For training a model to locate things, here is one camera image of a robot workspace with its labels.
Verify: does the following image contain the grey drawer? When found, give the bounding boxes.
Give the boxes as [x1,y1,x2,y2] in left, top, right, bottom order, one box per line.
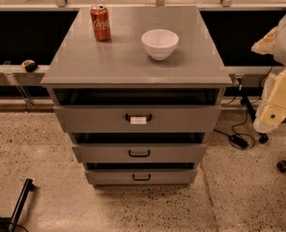
[72,144,207,163]
[85,169,197,186]
[54,105,221,132]

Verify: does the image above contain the black frame bottom left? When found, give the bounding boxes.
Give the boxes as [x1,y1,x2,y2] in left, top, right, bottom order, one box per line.
[0,179,35,232]

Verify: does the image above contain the small black and tan object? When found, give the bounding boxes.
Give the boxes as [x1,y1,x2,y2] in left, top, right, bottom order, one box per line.
[21,60,38,73]

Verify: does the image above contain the grey drawer cabinet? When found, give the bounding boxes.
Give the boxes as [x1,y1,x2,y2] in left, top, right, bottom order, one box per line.
[41,5,233,188]

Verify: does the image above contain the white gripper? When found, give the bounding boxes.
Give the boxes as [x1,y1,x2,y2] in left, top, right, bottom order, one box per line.
[251,28,286,133]

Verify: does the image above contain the black stand leg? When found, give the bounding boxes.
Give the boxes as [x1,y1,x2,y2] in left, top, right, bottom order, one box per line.
[239,88,269,144]

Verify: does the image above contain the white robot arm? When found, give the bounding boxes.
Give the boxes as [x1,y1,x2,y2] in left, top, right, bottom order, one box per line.
[251,15,286,133]

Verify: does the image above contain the grey top drawer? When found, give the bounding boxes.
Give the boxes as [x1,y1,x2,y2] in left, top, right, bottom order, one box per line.
[54,105,221,132]

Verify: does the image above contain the black power adapter with cable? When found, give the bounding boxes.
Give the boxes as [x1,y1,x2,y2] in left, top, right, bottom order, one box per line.
[213,111,257,151]

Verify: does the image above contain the white bowl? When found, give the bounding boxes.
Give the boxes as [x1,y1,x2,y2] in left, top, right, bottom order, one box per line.
[141,29,179,60]

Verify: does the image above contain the red Coca-Cola can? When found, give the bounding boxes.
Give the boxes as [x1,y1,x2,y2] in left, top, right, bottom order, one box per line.
[90,5,111,42]

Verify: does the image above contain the grey bottom drawer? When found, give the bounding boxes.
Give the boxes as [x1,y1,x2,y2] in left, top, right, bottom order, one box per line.
[85,169,197,186]

